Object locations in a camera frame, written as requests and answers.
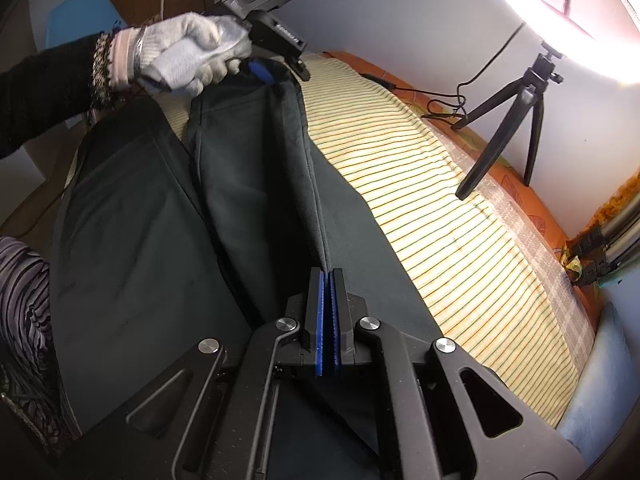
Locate folded tripod in orange cloth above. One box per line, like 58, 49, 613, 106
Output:
560, 170, 639, 286

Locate dark green pants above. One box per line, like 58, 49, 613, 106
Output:
51, 60, 440, 430

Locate black mini tripod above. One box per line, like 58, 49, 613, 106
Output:
451, 41, 563, 200

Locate black cable on bed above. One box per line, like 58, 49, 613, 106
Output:
360, 20, 527, 124

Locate bright ring light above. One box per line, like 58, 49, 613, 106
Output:
504, 0, 639, 86

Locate yellow striped bed sheet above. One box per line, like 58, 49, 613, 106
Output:
164, 53, 599, 430

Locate blue chair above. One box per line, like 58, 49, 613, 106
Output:
44, 0, 127, 49

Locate left hand white glove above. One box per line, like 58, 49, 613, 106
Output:
108, 12, 252, 96

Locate folded blue cloth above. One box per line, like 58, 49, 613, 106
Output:
556, 304, 639, 466

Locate striped grey garment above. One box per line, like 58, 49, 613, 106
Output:
1, 236, 81, 456

